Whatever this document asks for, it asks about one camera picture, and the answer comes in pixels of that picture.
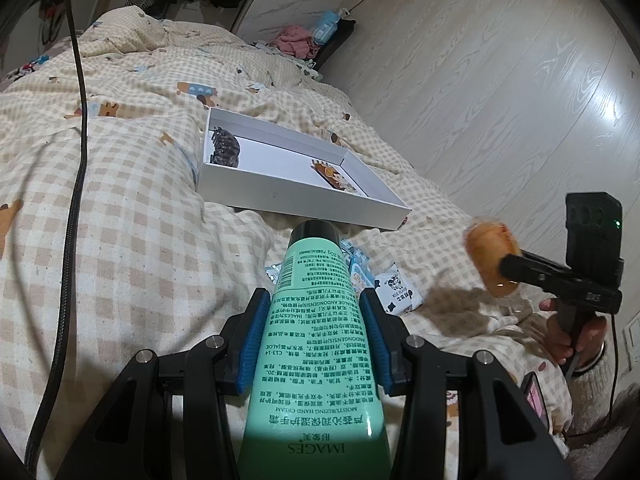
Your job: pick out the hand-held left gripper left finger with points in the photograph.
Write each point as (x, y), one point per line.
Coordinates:
(252, 340)

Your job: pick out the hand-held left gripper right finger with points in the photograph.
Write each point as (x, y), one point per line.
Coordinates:
(375, 345)

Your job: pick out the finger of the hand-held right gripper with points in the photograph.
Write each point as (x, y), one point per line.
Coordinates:
(525, 272)
(545, 261)

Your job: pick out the orange bread packet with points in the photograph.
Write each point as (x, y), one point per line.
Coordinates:
(487, 245)

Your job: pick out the black white cow packet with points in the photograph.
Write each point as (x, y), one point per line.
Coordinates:
(397, 295)

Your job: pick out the green hand cream tube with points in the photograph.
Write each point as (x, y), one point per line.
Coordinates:
(310, 360)

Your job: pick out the blue cartoon snack packet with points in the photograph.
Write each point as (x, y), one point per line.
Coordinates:
(352, 249)
(359, 272)

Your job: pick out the white cardboard box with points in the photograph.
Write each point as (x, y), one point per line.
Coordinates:
(280, 195)

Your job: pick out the brown cartoon face snack packet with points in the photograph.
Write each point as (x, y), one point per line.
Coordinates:
(335, 177)

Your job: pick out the dark hair claw clip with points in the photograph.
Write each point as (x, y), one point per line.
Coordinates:
(225, 147)

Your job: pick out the person's right forearm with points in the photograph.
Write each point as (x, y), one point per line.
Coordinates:
(592, 400)

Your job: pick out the person's right hand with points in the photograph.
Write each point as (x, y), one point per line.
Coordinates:
(592, 335)

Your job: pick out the smartphone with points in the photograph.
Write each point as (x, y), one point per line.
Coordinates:
(535, 395)

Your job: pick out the white patterned cloth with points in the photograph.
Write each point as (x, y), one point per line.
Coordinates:
(295, 62)

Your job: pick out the pink clothing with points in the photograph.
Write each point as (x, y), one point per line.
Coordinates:
(295, 42)

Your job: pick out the light blue tissue pack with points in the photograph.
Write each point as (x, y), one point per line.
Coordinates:
(325, 25)

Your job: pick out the black hanging bag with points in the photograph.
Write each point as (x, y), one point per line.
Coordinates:
(52, 15)

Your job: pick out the white wall socket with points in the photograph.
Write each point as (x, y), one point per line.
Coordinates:
(632, 332)

